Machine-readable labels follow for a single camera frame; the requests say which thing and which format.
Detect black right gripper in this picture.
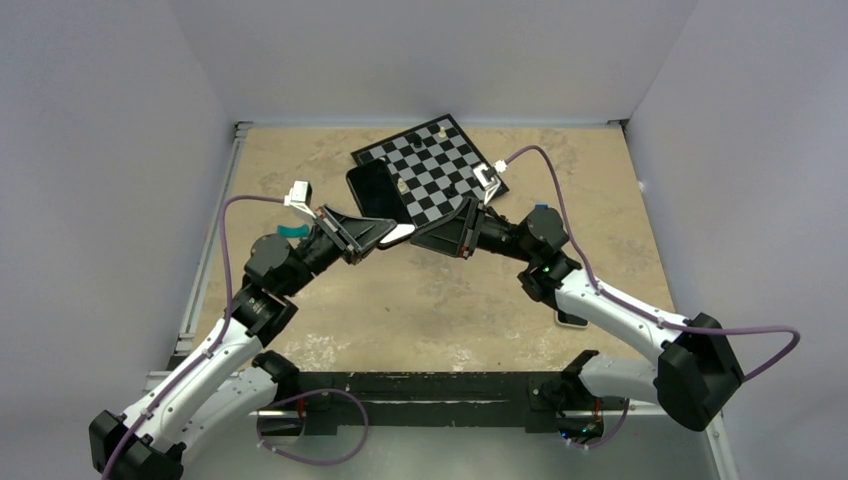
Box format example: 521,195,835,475
411,196,537,264

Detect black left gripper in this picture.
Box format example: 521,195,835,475
280,203,395,297

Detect black smartphone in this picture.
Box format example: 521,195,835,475
346,159,415,227

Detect phone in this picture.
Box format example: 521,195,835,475
554,311,589,329

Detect black phone case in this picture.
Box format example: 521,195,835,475
377,224,416,250

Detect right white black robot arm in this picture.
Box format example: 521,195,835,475
410,198,744,431

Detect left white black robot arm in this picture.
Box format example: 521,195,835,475
89,206,398,479

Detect teal arch block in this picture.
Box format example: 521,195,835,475
276,224,311,239

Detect black white chessboard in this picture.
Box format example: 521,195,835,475
351,114,490,227

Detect black chess piece back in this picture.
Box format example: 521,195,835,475
408,133,423,148

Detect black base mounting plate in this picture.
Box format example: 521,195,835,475
271,371,624,435

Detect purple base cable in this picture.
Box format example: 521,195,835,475
254,389,370,466

